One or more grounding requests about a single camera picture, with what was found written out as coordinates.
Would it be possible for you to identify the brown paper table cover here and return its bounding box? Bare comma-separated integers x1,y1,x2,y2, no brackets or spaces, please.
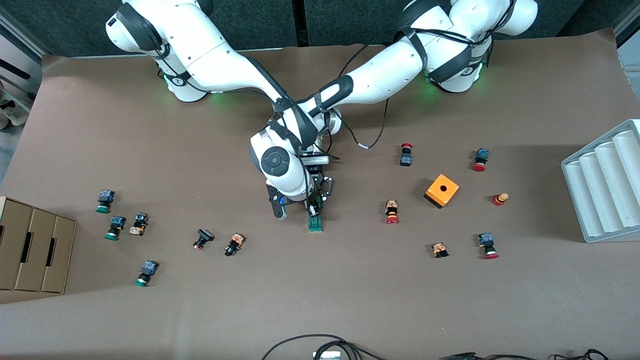
0,27,640,360

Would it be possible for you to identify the white ribbed plastic tray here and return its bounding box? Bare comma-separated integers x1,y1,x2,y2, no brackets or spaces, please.
560,118,640,244

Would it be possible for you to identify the red push button blue block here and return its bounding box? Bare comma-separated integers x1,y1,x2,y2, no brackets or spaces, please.
477,232,500,261
472,147,491,173

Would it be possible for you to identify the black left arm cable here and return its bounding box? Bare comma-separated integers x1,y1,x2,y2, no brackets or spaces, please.
327,97,392,151

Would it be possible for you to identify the black vertical post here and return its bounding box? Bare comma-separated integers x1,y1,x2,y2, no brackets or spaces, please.
291,0,309,47

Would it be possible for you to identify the green push button blue block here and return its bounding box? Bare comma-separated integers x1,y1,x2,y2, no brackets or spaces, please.
104,215,127,242
95,189,116,215
134,259,160,288

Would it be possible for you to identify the brown cardboard box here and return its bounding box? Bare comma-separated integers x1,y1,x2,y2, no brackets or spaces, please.
0,195,78,295

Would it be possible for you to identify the thin black cable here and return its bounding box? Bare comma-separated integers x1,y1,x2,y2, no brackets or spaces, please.
442,348,612,360

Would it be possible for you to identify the black square button red base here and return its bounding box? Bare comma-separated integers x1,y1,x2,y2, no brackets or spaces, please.
192,228,216,252

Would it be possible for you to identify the green load switch white handle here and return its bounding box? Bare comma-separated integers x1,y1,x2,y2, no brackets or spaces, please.
307,200,324,234

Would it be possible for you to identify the orange button enclosure box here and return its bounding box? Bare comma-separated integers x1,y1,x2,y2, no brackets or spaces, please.
423,173,460,210

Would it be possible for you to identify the black selector orange block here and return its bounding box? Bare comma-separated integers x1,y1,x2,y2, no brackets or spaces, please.
223,232,246,258

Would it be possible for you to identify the black cable bundle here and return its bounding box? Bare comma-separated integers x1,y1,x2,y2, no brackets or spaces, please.
261,333,387,360

